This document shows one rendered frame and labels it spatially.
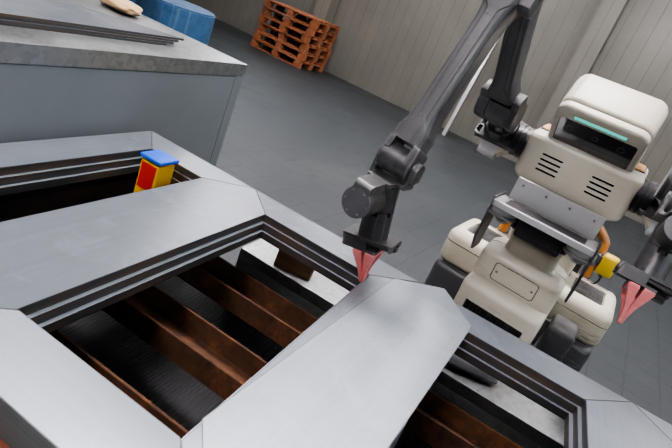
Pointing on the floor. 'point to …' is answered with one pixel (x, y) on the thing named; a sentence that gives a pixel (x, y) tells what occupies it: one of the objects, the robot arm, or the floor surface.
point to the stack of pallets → (301, 53)
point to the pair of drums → (163, 5)
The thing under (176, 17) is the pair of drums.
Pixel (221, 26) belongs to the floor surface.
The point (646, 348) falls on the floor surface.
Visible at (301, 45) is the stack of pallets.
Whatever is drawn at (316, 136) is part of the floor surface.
